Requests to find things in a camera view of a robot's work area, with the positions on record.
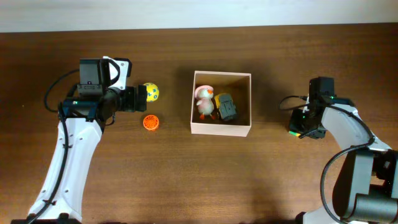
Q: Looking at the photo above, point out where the yellow ball with blue letters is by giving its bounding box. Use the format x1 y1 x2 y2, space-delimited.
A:
144 83 159 102

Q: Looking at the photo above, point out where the white duck toy pink hat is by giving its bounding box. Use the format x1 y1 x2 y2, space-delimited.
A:
194 85 215 119

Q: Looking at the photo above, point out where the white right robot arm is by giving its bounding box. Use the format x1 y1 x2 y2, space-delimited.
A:
289 77 397 223

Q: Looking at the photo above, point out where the grey and yellow toy truck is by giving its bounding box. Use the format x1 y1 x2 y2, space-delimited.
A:
214 93 238 121

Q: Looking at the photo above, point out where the pink open box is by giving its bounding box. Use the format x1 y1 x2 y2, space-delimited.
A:
190 71 252 137

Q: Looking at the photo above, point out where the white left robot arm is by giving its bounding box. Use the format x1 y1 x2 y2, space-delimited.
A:
23 56 147 223

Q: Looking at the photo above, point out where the orange lattice ball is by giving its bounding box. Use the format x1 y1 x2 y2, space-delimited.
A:
142 114 160 131

